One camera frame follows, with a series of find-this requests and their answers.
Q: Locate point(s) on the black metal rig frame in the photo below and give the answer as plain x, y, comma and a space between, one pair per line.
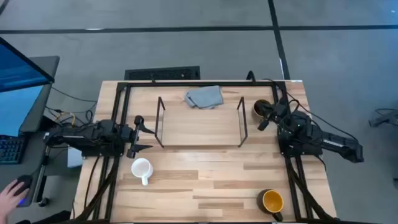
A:
199, 84

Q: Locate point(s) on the black computer mouse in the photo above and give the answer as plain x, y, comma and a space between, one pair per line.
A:
26, 180

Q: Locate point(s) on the black desk caster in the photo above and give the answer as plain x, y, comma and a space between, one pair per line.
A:
43, 202

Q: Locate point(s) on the black computer keyboard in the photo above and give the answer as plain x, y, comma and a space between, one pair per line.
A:
11, 149

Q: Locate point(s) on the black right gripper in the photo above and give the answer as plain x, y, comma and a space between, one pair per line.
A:
278, 112

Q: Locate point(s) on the grey-framed computer monitor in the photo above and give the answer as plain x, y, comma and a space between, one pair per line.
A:
37, 105

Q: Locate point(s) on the white box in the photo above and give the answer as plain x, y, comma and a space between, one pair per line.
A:
74, 158

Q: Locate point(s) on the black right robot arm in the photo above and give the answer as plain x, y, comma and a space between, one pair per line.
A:
311, 133

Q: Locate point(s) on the small white cup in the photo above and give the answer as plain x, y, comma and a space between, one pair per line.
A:
141, 168

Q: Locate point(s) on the black mug yellow inside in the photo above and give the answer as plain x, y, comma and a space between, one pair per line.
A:
272, 200

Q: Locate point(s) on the black-framed computer monitor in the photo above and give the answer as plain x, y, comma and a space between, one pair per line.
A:
18, 71

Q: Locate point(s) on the grey folded cloth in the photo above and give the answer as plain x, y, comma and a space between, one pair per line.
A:
205, 97

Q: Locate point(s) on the grey computer desk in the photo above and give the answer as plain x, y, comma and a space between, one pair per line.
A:
34, 161

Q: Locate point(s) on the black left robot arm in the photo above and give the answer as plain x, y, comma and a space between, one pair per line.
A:
77, 137

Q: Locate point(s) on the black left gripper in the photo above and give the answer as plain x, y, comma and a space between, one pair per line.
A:
136, 137

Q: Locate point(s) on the person's hand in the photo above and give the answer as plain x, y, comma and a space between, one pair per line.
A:
7, 199

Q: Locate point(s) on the green glazed ceramic mug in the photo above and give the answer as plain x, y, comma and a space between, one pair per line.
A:
255, 109

